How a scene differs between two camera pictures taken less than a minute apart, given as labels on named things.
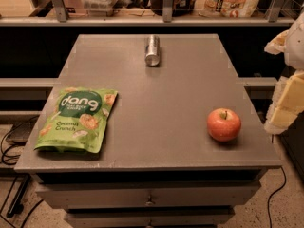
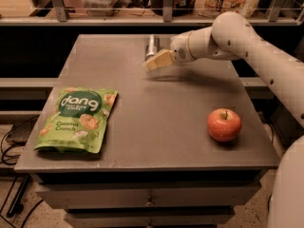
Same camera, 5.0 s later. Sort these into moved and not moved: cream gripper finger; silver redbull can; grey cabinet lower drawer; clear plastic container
Moved: cream gripper finger
Not moved: clear plastic container; grey cabinet lower drawer; silver redbull can
